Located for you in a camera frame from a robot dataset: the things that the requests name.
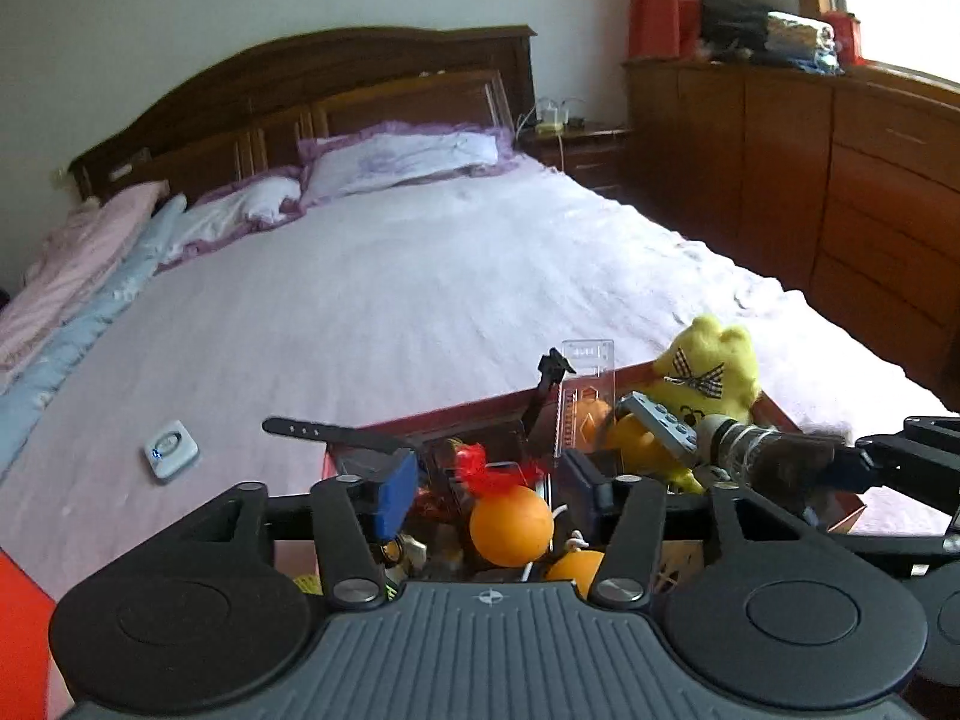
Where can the orange toy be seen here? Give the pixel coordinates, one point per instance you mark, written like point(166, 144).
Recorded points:
point(591, 420)

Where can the yellow plush toy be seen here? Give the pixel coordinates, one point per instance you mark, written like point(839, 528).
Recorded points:
point(712, 367)

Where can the small purple frilled pillow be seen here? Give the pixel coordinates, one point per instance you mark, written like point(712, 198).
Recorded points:
point(247, 206)

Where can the wooden cabinet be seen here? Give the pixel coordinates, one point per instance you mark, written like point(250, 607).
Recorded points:
point(787, 180)

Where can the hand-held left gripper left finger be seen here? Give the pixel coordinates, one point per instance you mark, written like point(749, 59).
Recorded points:
point(394, 495)

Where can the white fluffy blanket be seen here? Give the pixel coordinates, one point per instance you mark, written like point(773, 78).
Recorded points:
point(420, 292)

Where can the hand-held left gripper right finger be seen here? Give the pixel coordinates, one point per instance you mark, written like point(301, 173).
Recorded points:
point(581, 491)

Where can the white small electronic device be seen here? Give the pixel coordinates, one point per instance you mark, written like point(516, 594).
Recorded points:
point(172, 451)

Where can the orange red object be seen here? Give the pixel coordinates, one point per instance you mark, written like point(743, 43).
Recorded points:
point(22, 637)

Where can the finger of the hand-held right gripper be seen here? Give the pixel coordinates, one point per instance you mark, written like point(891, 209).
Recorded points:
point(844, 471)
point(930, 442)

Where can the wooden nightstand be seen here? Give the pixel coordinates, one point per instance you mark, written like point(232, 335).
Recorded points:
point(585, 154)

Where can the folded towels stack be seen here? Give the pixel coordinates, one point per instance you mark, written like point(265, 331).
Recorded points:
point(802, 37)

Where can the wooden bed headboard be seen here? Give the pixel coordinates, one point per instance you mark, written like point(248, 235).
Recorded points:
point(300, 82)

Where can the clear plastic ruler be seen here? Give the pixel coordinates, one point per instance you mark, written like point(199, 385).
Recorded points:
point(589, 375)

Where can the light blue quilt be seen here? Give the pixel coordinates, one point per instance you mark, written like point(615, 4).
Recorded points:
point(90, 330)

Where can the black clip tool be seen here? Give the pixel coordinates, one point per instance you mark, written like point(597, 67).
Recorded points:
point(553, 369)

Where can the window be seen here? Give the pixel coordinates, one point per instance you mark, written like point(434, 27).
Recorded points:
point(900, 0)

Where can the pink storage box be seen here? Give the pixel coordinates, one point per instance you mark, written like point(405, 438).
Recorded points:
point(450, 414)

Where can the pink quilt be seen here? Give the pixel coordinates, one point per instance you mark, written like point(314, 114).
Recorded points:
point(82, 255)

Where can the white purple-trimmed pillow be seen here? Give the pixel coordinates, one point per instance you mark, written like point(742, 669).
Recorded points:
point(405, 157)

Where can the red plastic toy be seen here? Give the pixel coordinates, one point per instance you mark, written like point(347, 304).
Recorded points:
point(480, 469)

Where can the small red box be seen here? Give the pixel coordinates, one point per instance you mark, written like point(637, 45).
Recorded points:
point(841, 34)

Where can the dark folded clothes pile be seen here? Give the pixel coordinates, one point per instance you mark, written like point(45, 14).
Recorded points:
point(735, 22)

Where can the red gift bag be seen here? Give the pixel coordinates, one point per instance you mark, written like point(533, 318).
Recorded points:
point(664, 19)

